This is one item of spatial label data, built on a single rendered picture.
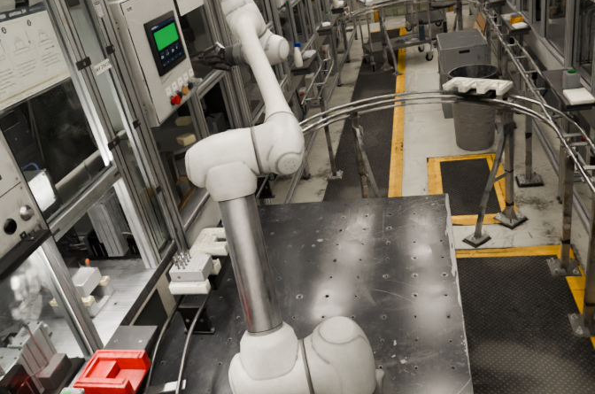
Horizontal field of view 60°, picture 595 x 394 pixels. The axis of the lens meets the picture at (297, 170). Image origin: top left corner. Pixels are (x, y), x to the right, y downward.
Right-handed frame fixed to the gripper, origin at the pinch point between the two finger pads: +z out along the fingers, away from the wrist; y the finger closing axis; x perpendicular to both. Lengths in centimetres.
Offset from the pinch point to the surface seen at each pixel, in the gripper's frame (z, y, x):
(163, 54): 8.3, -8.5, -7.6
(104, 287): 5, 35, -84
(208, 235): -2, 53, -44
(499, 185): -56, 199, 135
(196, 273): -18, 45, -66
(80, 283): 4, 26, -89
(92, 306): 1, 33, -93
